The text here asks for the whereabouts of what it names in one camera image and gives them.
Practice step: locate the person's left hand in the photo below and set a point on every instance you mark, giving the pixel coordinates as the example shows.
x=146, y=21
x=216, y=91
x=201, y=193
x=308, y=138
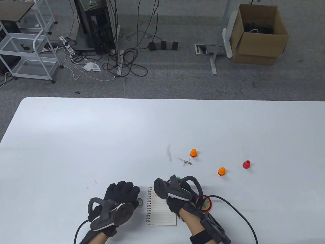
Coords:
x=122, y=189

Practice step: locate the person's right hand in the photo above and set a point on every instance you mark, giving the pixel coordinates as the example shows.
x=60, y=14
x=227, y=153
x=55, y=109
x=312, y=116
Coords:
x=182, y=204

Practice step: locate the green stamp cap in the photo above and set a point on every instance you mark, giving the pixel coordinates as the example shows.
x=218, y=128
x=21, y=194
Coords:
x=140, y=202

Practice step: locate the red yellow-labelled ink pad lid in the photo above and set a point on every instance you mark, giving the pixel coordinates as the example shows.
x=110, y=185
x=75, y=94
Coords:
x=207, y=204

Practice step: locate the spiral lined notebook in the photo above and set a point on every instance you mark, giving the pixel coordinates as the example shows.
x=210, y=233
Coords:
x=157, y=213

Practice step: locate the orange reward stamp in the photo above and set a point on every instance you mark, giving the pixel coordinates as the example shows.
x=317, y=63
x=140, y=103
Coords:
x=193, y=152
x=221, y=171

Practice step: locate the red reward stamp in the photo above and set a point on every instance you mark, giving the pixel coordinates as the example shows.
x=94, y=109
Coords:
x=246, y=164

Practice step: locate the person's left forearm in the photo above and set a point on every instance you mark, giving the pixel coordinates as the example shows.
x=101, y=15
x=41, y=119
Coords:
x=97, y=239

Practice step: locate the person's right forearm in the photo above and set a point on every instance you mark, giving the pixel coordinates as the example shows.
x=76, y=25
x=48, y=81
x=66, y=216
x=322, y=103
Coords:
x=193, y=223

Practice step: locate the black grey handheld controller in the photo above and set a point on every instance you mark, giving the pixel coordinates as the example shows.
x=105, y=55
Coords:
x=124, y=212
x=161, y=189

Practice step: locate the white paper tag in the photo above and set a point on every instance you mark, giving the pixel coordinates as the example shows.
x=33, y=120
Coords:
x=91, y=66

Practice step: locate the grey metal table leg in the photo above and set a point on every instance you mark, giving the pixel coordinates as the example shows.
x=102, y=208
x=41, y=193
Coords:
x=214, y=64

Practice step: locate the white power strip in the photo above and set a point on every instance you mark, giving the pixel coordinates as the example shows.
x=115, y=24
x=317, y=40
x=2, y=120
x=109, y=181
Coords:
x=67, y=45

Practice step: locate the metal floor outlet box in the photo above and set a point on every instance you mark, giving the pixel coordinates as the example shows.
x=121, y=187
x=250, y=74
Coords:
x=203, y=49

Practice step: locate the black computer cabinet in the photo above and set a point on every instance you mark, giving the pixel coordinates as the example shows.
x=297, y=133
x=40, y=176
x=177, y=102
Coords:
x=94, y=25

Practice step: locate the white plastic bar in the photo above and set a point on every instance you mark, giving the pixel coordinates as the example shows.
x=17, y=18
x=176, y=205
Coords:
x=226, y=42

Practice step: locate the brown cardboard box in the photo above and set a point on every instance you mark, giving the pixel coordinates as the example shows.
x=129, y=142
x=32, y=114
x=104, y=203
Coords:
x=256, y=45

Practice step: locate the brown wooden side table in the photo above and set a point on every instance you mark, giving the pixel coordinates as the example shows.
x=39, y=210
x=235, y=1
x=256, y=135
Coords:
x=15, y=10

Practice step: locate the aluminium floor rail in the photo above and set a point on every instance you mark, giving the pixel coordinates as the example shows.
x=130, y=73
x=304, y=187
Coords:
x=119, y=63

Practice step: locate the black foot pedal switch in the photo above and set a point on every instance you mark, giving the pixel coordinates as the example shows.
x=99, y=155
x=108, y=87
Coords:
x=163, y=45

